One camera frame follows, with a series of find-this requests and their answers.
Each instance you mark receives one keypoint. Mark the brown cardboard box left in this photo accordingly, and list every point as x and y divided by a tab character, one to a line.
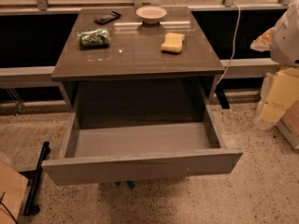
12	189

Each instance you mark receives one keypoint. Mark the green snack bag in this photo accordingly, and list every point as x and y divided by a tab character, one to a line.
94	38

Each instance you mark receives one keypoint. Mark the open grey top drawer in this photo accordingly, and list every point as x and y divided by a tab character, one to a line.
139	130

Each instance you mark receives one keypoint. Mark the black metal bar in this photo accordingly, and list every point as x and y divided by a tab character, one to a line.
31	208

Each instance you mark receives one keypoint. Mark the black remote control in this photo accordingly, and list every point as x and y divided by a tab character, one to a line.
104	19

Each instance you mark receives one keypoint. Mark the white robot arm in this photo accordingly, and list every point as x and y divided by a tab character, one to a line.
284	48

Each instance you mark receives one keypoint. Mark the yellow sponge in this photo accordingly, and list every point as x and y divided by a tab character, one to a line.
173	42

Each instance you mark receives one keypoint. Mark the white bowl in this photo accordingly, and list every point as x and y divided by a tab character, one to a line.
151	14

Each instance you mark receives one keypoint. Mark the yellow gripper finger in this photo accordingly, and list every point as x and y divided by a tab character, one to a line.
279	92
263	42

